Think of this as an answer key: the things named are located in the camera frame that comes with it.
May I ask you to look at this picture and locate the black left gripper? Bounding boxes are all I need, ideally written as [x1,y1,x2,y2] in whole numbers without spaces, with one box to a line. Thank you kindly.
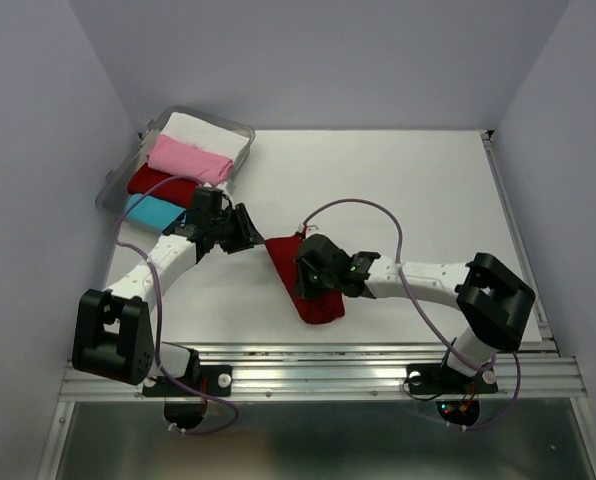
[210,203,265,254]

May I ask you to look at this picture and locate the rolled dark red t shirt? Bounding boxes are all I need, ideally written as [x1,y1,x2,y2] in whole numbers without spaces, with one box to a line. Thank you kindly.
[127,164,198,208]

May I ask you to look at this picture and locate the rolled pink t shirt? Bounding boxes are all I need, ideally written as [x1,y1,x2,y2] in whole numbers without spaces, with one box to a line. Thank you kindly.
[147,135,233,187]

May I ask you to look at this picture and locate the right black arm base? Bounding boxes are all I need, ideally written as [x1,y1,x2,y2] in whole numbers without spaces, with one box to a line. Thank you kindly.
[403,363,499,397]

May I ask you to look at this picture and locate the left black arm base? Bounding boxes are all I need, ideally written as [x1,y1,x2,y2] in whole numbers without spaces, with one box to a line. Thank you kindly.
[141,364,233,398]

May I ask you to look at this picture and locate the rolled cyan t shirt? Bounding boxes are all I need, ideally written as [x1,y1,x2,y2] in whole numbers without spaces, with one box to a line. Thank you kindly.
[125,194,185,234]

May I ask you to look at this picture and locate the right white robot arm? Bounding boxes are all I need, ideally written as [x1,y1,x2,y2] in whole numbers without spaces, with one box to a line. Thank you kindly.
[294,234,536,390]

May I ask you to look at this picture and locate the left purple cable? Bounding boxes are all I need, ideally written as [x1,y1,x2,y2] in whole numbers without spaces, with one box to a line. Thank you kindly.
[113,174,240,435]

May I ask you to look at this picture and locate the rolled white t shirt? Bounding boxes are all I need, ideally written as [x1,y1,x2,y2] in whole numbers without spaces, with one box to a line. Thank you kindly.
[161,112,251,161]

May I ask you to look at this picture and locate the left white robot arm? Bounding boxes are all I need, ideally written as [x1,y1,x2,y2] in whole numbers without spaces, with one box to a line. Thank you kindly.
[72,187,264,385]

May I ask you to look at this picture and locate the clear plastic storage bin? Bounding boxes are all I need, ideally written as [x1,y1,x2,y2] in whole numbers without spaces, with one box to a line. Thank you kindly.
[95,107,255,217]

